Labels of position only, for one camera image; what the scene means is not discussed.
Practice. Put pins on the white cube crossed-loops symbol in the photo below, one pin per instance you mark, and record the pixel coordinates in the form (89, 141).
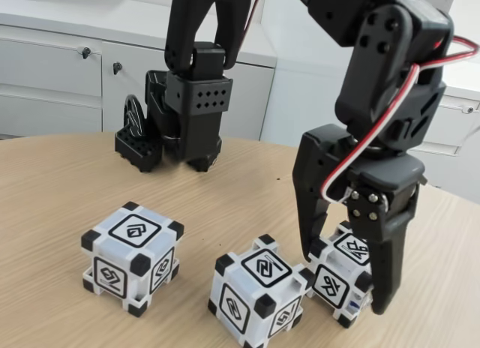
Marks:
(332, 284)

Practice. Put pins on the white cube zigzag symbol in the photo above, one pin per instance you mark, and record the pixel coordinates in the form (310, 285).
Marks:
(258, 288)

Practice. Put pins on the white drawer cabinet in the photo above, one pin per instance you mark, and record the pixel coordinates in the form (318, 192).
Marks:
(457, 130)

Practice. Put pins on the silver cabinet lock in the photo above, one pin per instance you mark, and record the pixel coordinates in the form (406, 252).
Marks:
(468, 109)

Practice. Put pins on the black table clamp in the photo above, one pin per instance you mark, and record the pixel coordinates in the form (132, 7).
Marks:
(135, 151)

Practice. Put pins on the white cube stacked-squares symbol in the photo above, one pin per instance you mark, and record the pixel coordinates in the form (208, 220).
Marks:
(131, 250)

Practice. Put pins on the black cabinet key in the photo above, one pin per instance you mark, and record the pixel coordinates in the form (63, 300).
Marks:
(117, 67)
(85, 53)

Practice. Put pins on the white wide cabinet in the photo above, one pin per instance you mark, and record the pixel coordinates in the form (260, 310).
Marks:
(45, 74)

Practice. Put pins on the grey metal post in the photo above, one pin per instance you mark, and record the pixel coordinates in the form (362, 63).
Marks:
(448, 3)

